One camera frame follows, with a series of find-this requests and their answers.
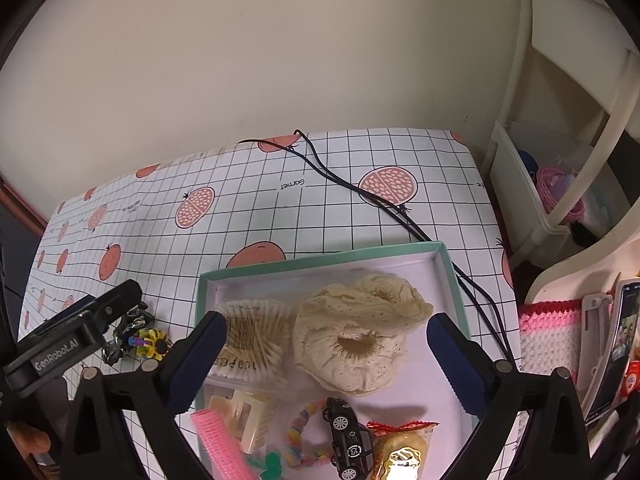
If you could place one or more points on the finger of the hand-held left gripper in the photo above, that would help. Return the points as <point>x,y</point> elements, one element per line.
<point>122,300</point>
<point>65,312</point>

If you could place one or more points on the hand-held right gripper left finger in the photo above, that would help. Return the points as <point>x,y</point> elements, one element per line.
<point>197,360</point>

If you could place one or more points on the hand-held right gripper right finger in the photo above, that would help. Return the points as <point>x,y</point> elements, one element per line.
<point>455,360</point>

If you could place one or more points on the colourful block toy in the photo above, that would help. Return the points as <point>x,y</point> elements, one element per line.
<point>150,342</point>

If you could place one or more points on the black gold foil candy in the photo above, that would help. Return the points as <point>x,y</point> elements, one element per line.
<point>112,352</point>

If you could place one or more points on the cotton swab bag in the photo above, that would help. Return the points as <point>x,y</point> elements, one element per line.
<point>255,340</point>

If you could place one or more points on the cream hair claw clip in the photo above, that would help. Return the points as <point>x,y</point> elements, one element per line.
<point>245,420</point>

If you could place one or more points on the pink hair clip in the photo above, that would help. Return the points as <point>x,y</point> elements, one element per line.
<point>220,445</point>

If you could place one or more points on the red yellow snack packet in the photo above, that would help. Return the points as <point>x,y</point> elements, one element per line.
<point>400,455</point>

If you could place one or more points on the cream crochet scrunchie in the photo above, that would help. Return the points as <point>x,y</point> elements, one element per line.
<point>350,320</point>

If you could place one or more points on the small green clip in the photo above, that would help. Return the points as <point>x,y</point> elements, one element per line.
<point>272,462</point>

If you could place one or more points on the black toy car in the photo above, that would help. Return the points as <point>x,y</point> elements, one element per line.
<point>350,440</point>

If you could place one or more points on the teal cardboard box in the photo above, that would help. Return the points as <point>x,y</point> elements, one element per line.
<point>320,272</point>

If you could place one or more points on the pink white crochet cloth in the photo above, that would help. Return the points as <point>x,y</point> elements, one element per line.
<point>550,340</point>

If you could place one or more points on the colourful printed cards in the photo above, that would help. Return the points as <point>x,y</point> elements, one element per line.
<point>625,320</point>

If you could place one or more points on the cream plastic drawer shelf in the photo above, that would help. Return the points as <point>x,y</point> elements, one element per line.
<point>515,185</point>

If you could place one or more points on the pomegranate print tablecloth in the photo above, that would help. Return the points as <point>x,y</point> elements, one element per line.
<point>325,220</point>

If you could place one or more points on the small blue object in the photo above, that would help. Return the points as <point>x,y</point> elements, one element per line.
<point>527,160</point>

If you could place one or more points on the brown wooden frame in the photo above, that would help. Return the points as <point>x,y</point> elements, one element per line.
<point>20,205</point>

